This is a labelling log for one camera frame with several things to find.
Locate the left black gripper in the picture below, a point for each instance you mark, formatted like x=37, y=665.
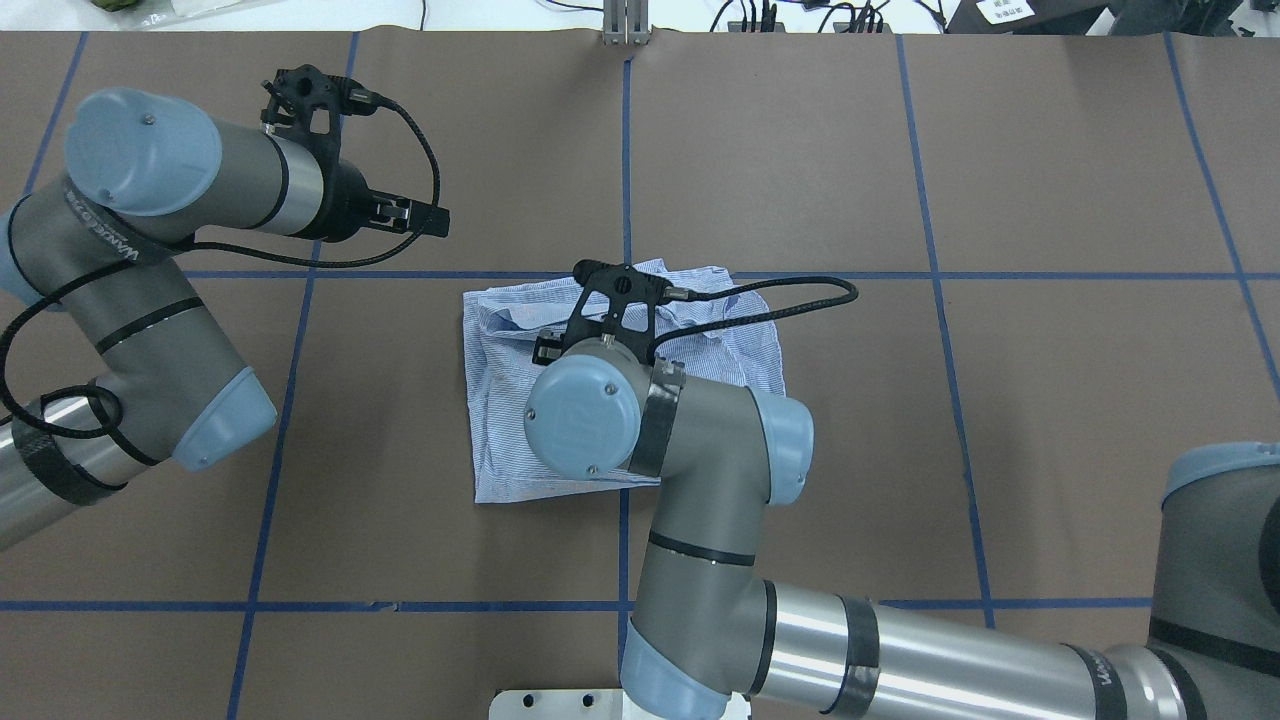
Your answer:
x=346, y=205

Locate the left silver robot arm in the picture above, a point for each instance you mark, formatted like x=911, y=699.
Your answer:
x=144, y=173

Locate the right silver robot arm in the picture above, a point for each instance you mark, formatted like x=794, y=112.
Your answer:
x=711, y=618

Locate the folded green cloth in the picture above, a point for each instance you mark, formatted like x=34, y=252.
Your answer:
x=113, y=6

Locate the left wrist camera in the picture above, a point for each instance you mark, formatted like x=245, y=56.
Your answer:
x=297, y=95

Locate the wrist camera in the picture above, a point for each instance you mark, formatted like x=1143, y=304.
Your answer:
x=607, y=292
x=297, y=95

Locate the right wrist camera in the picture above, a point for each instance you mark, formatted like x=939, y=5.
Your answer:
x=607, y=292

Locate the grey aluminium post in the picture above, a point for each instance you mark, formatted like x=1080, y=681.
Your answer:
x=626, y=22

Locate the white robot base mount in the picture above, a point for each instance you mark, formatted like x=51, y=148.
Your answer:
x=580, y=703

